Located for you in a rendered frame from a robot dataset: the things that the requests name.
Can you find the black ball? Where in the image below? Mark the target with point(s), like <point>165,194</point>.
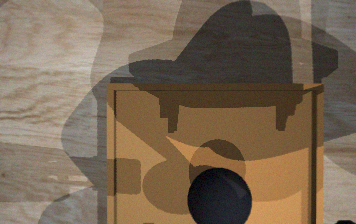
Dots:
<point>219,196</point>

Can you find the tan rimmed square tray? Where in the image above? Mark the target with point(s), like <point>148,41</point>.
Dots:
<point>161,136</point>

